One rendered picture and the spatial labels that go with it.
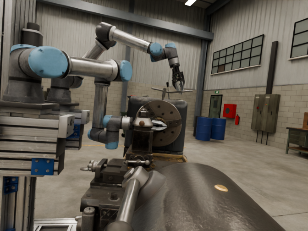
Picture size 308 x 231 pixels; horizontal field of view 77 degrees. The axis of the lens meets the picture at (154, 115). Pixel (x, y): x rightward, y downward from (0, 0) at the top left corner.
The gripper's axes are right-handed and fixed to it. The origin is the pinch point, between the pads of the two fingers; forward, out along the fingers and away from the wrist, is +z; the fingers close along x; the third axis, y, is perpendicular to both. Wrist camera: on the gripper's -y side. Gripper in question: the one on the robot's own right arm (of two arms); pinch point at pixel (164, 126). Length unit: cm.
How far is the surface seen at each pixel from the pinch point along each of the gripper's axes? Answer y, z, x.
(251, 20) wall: -840, 414, 449
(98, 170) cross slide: 47, -24, -12
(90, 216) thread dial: 62, -22, -20
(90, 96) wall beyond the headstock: -954, -366, 22
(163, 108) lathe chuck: -15.1, -0.7, 10.1
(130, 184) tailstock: 99, -8, 6
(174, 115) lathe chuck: -15.2, 7.0, 6.0
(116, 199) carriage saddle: 58, -16, -17
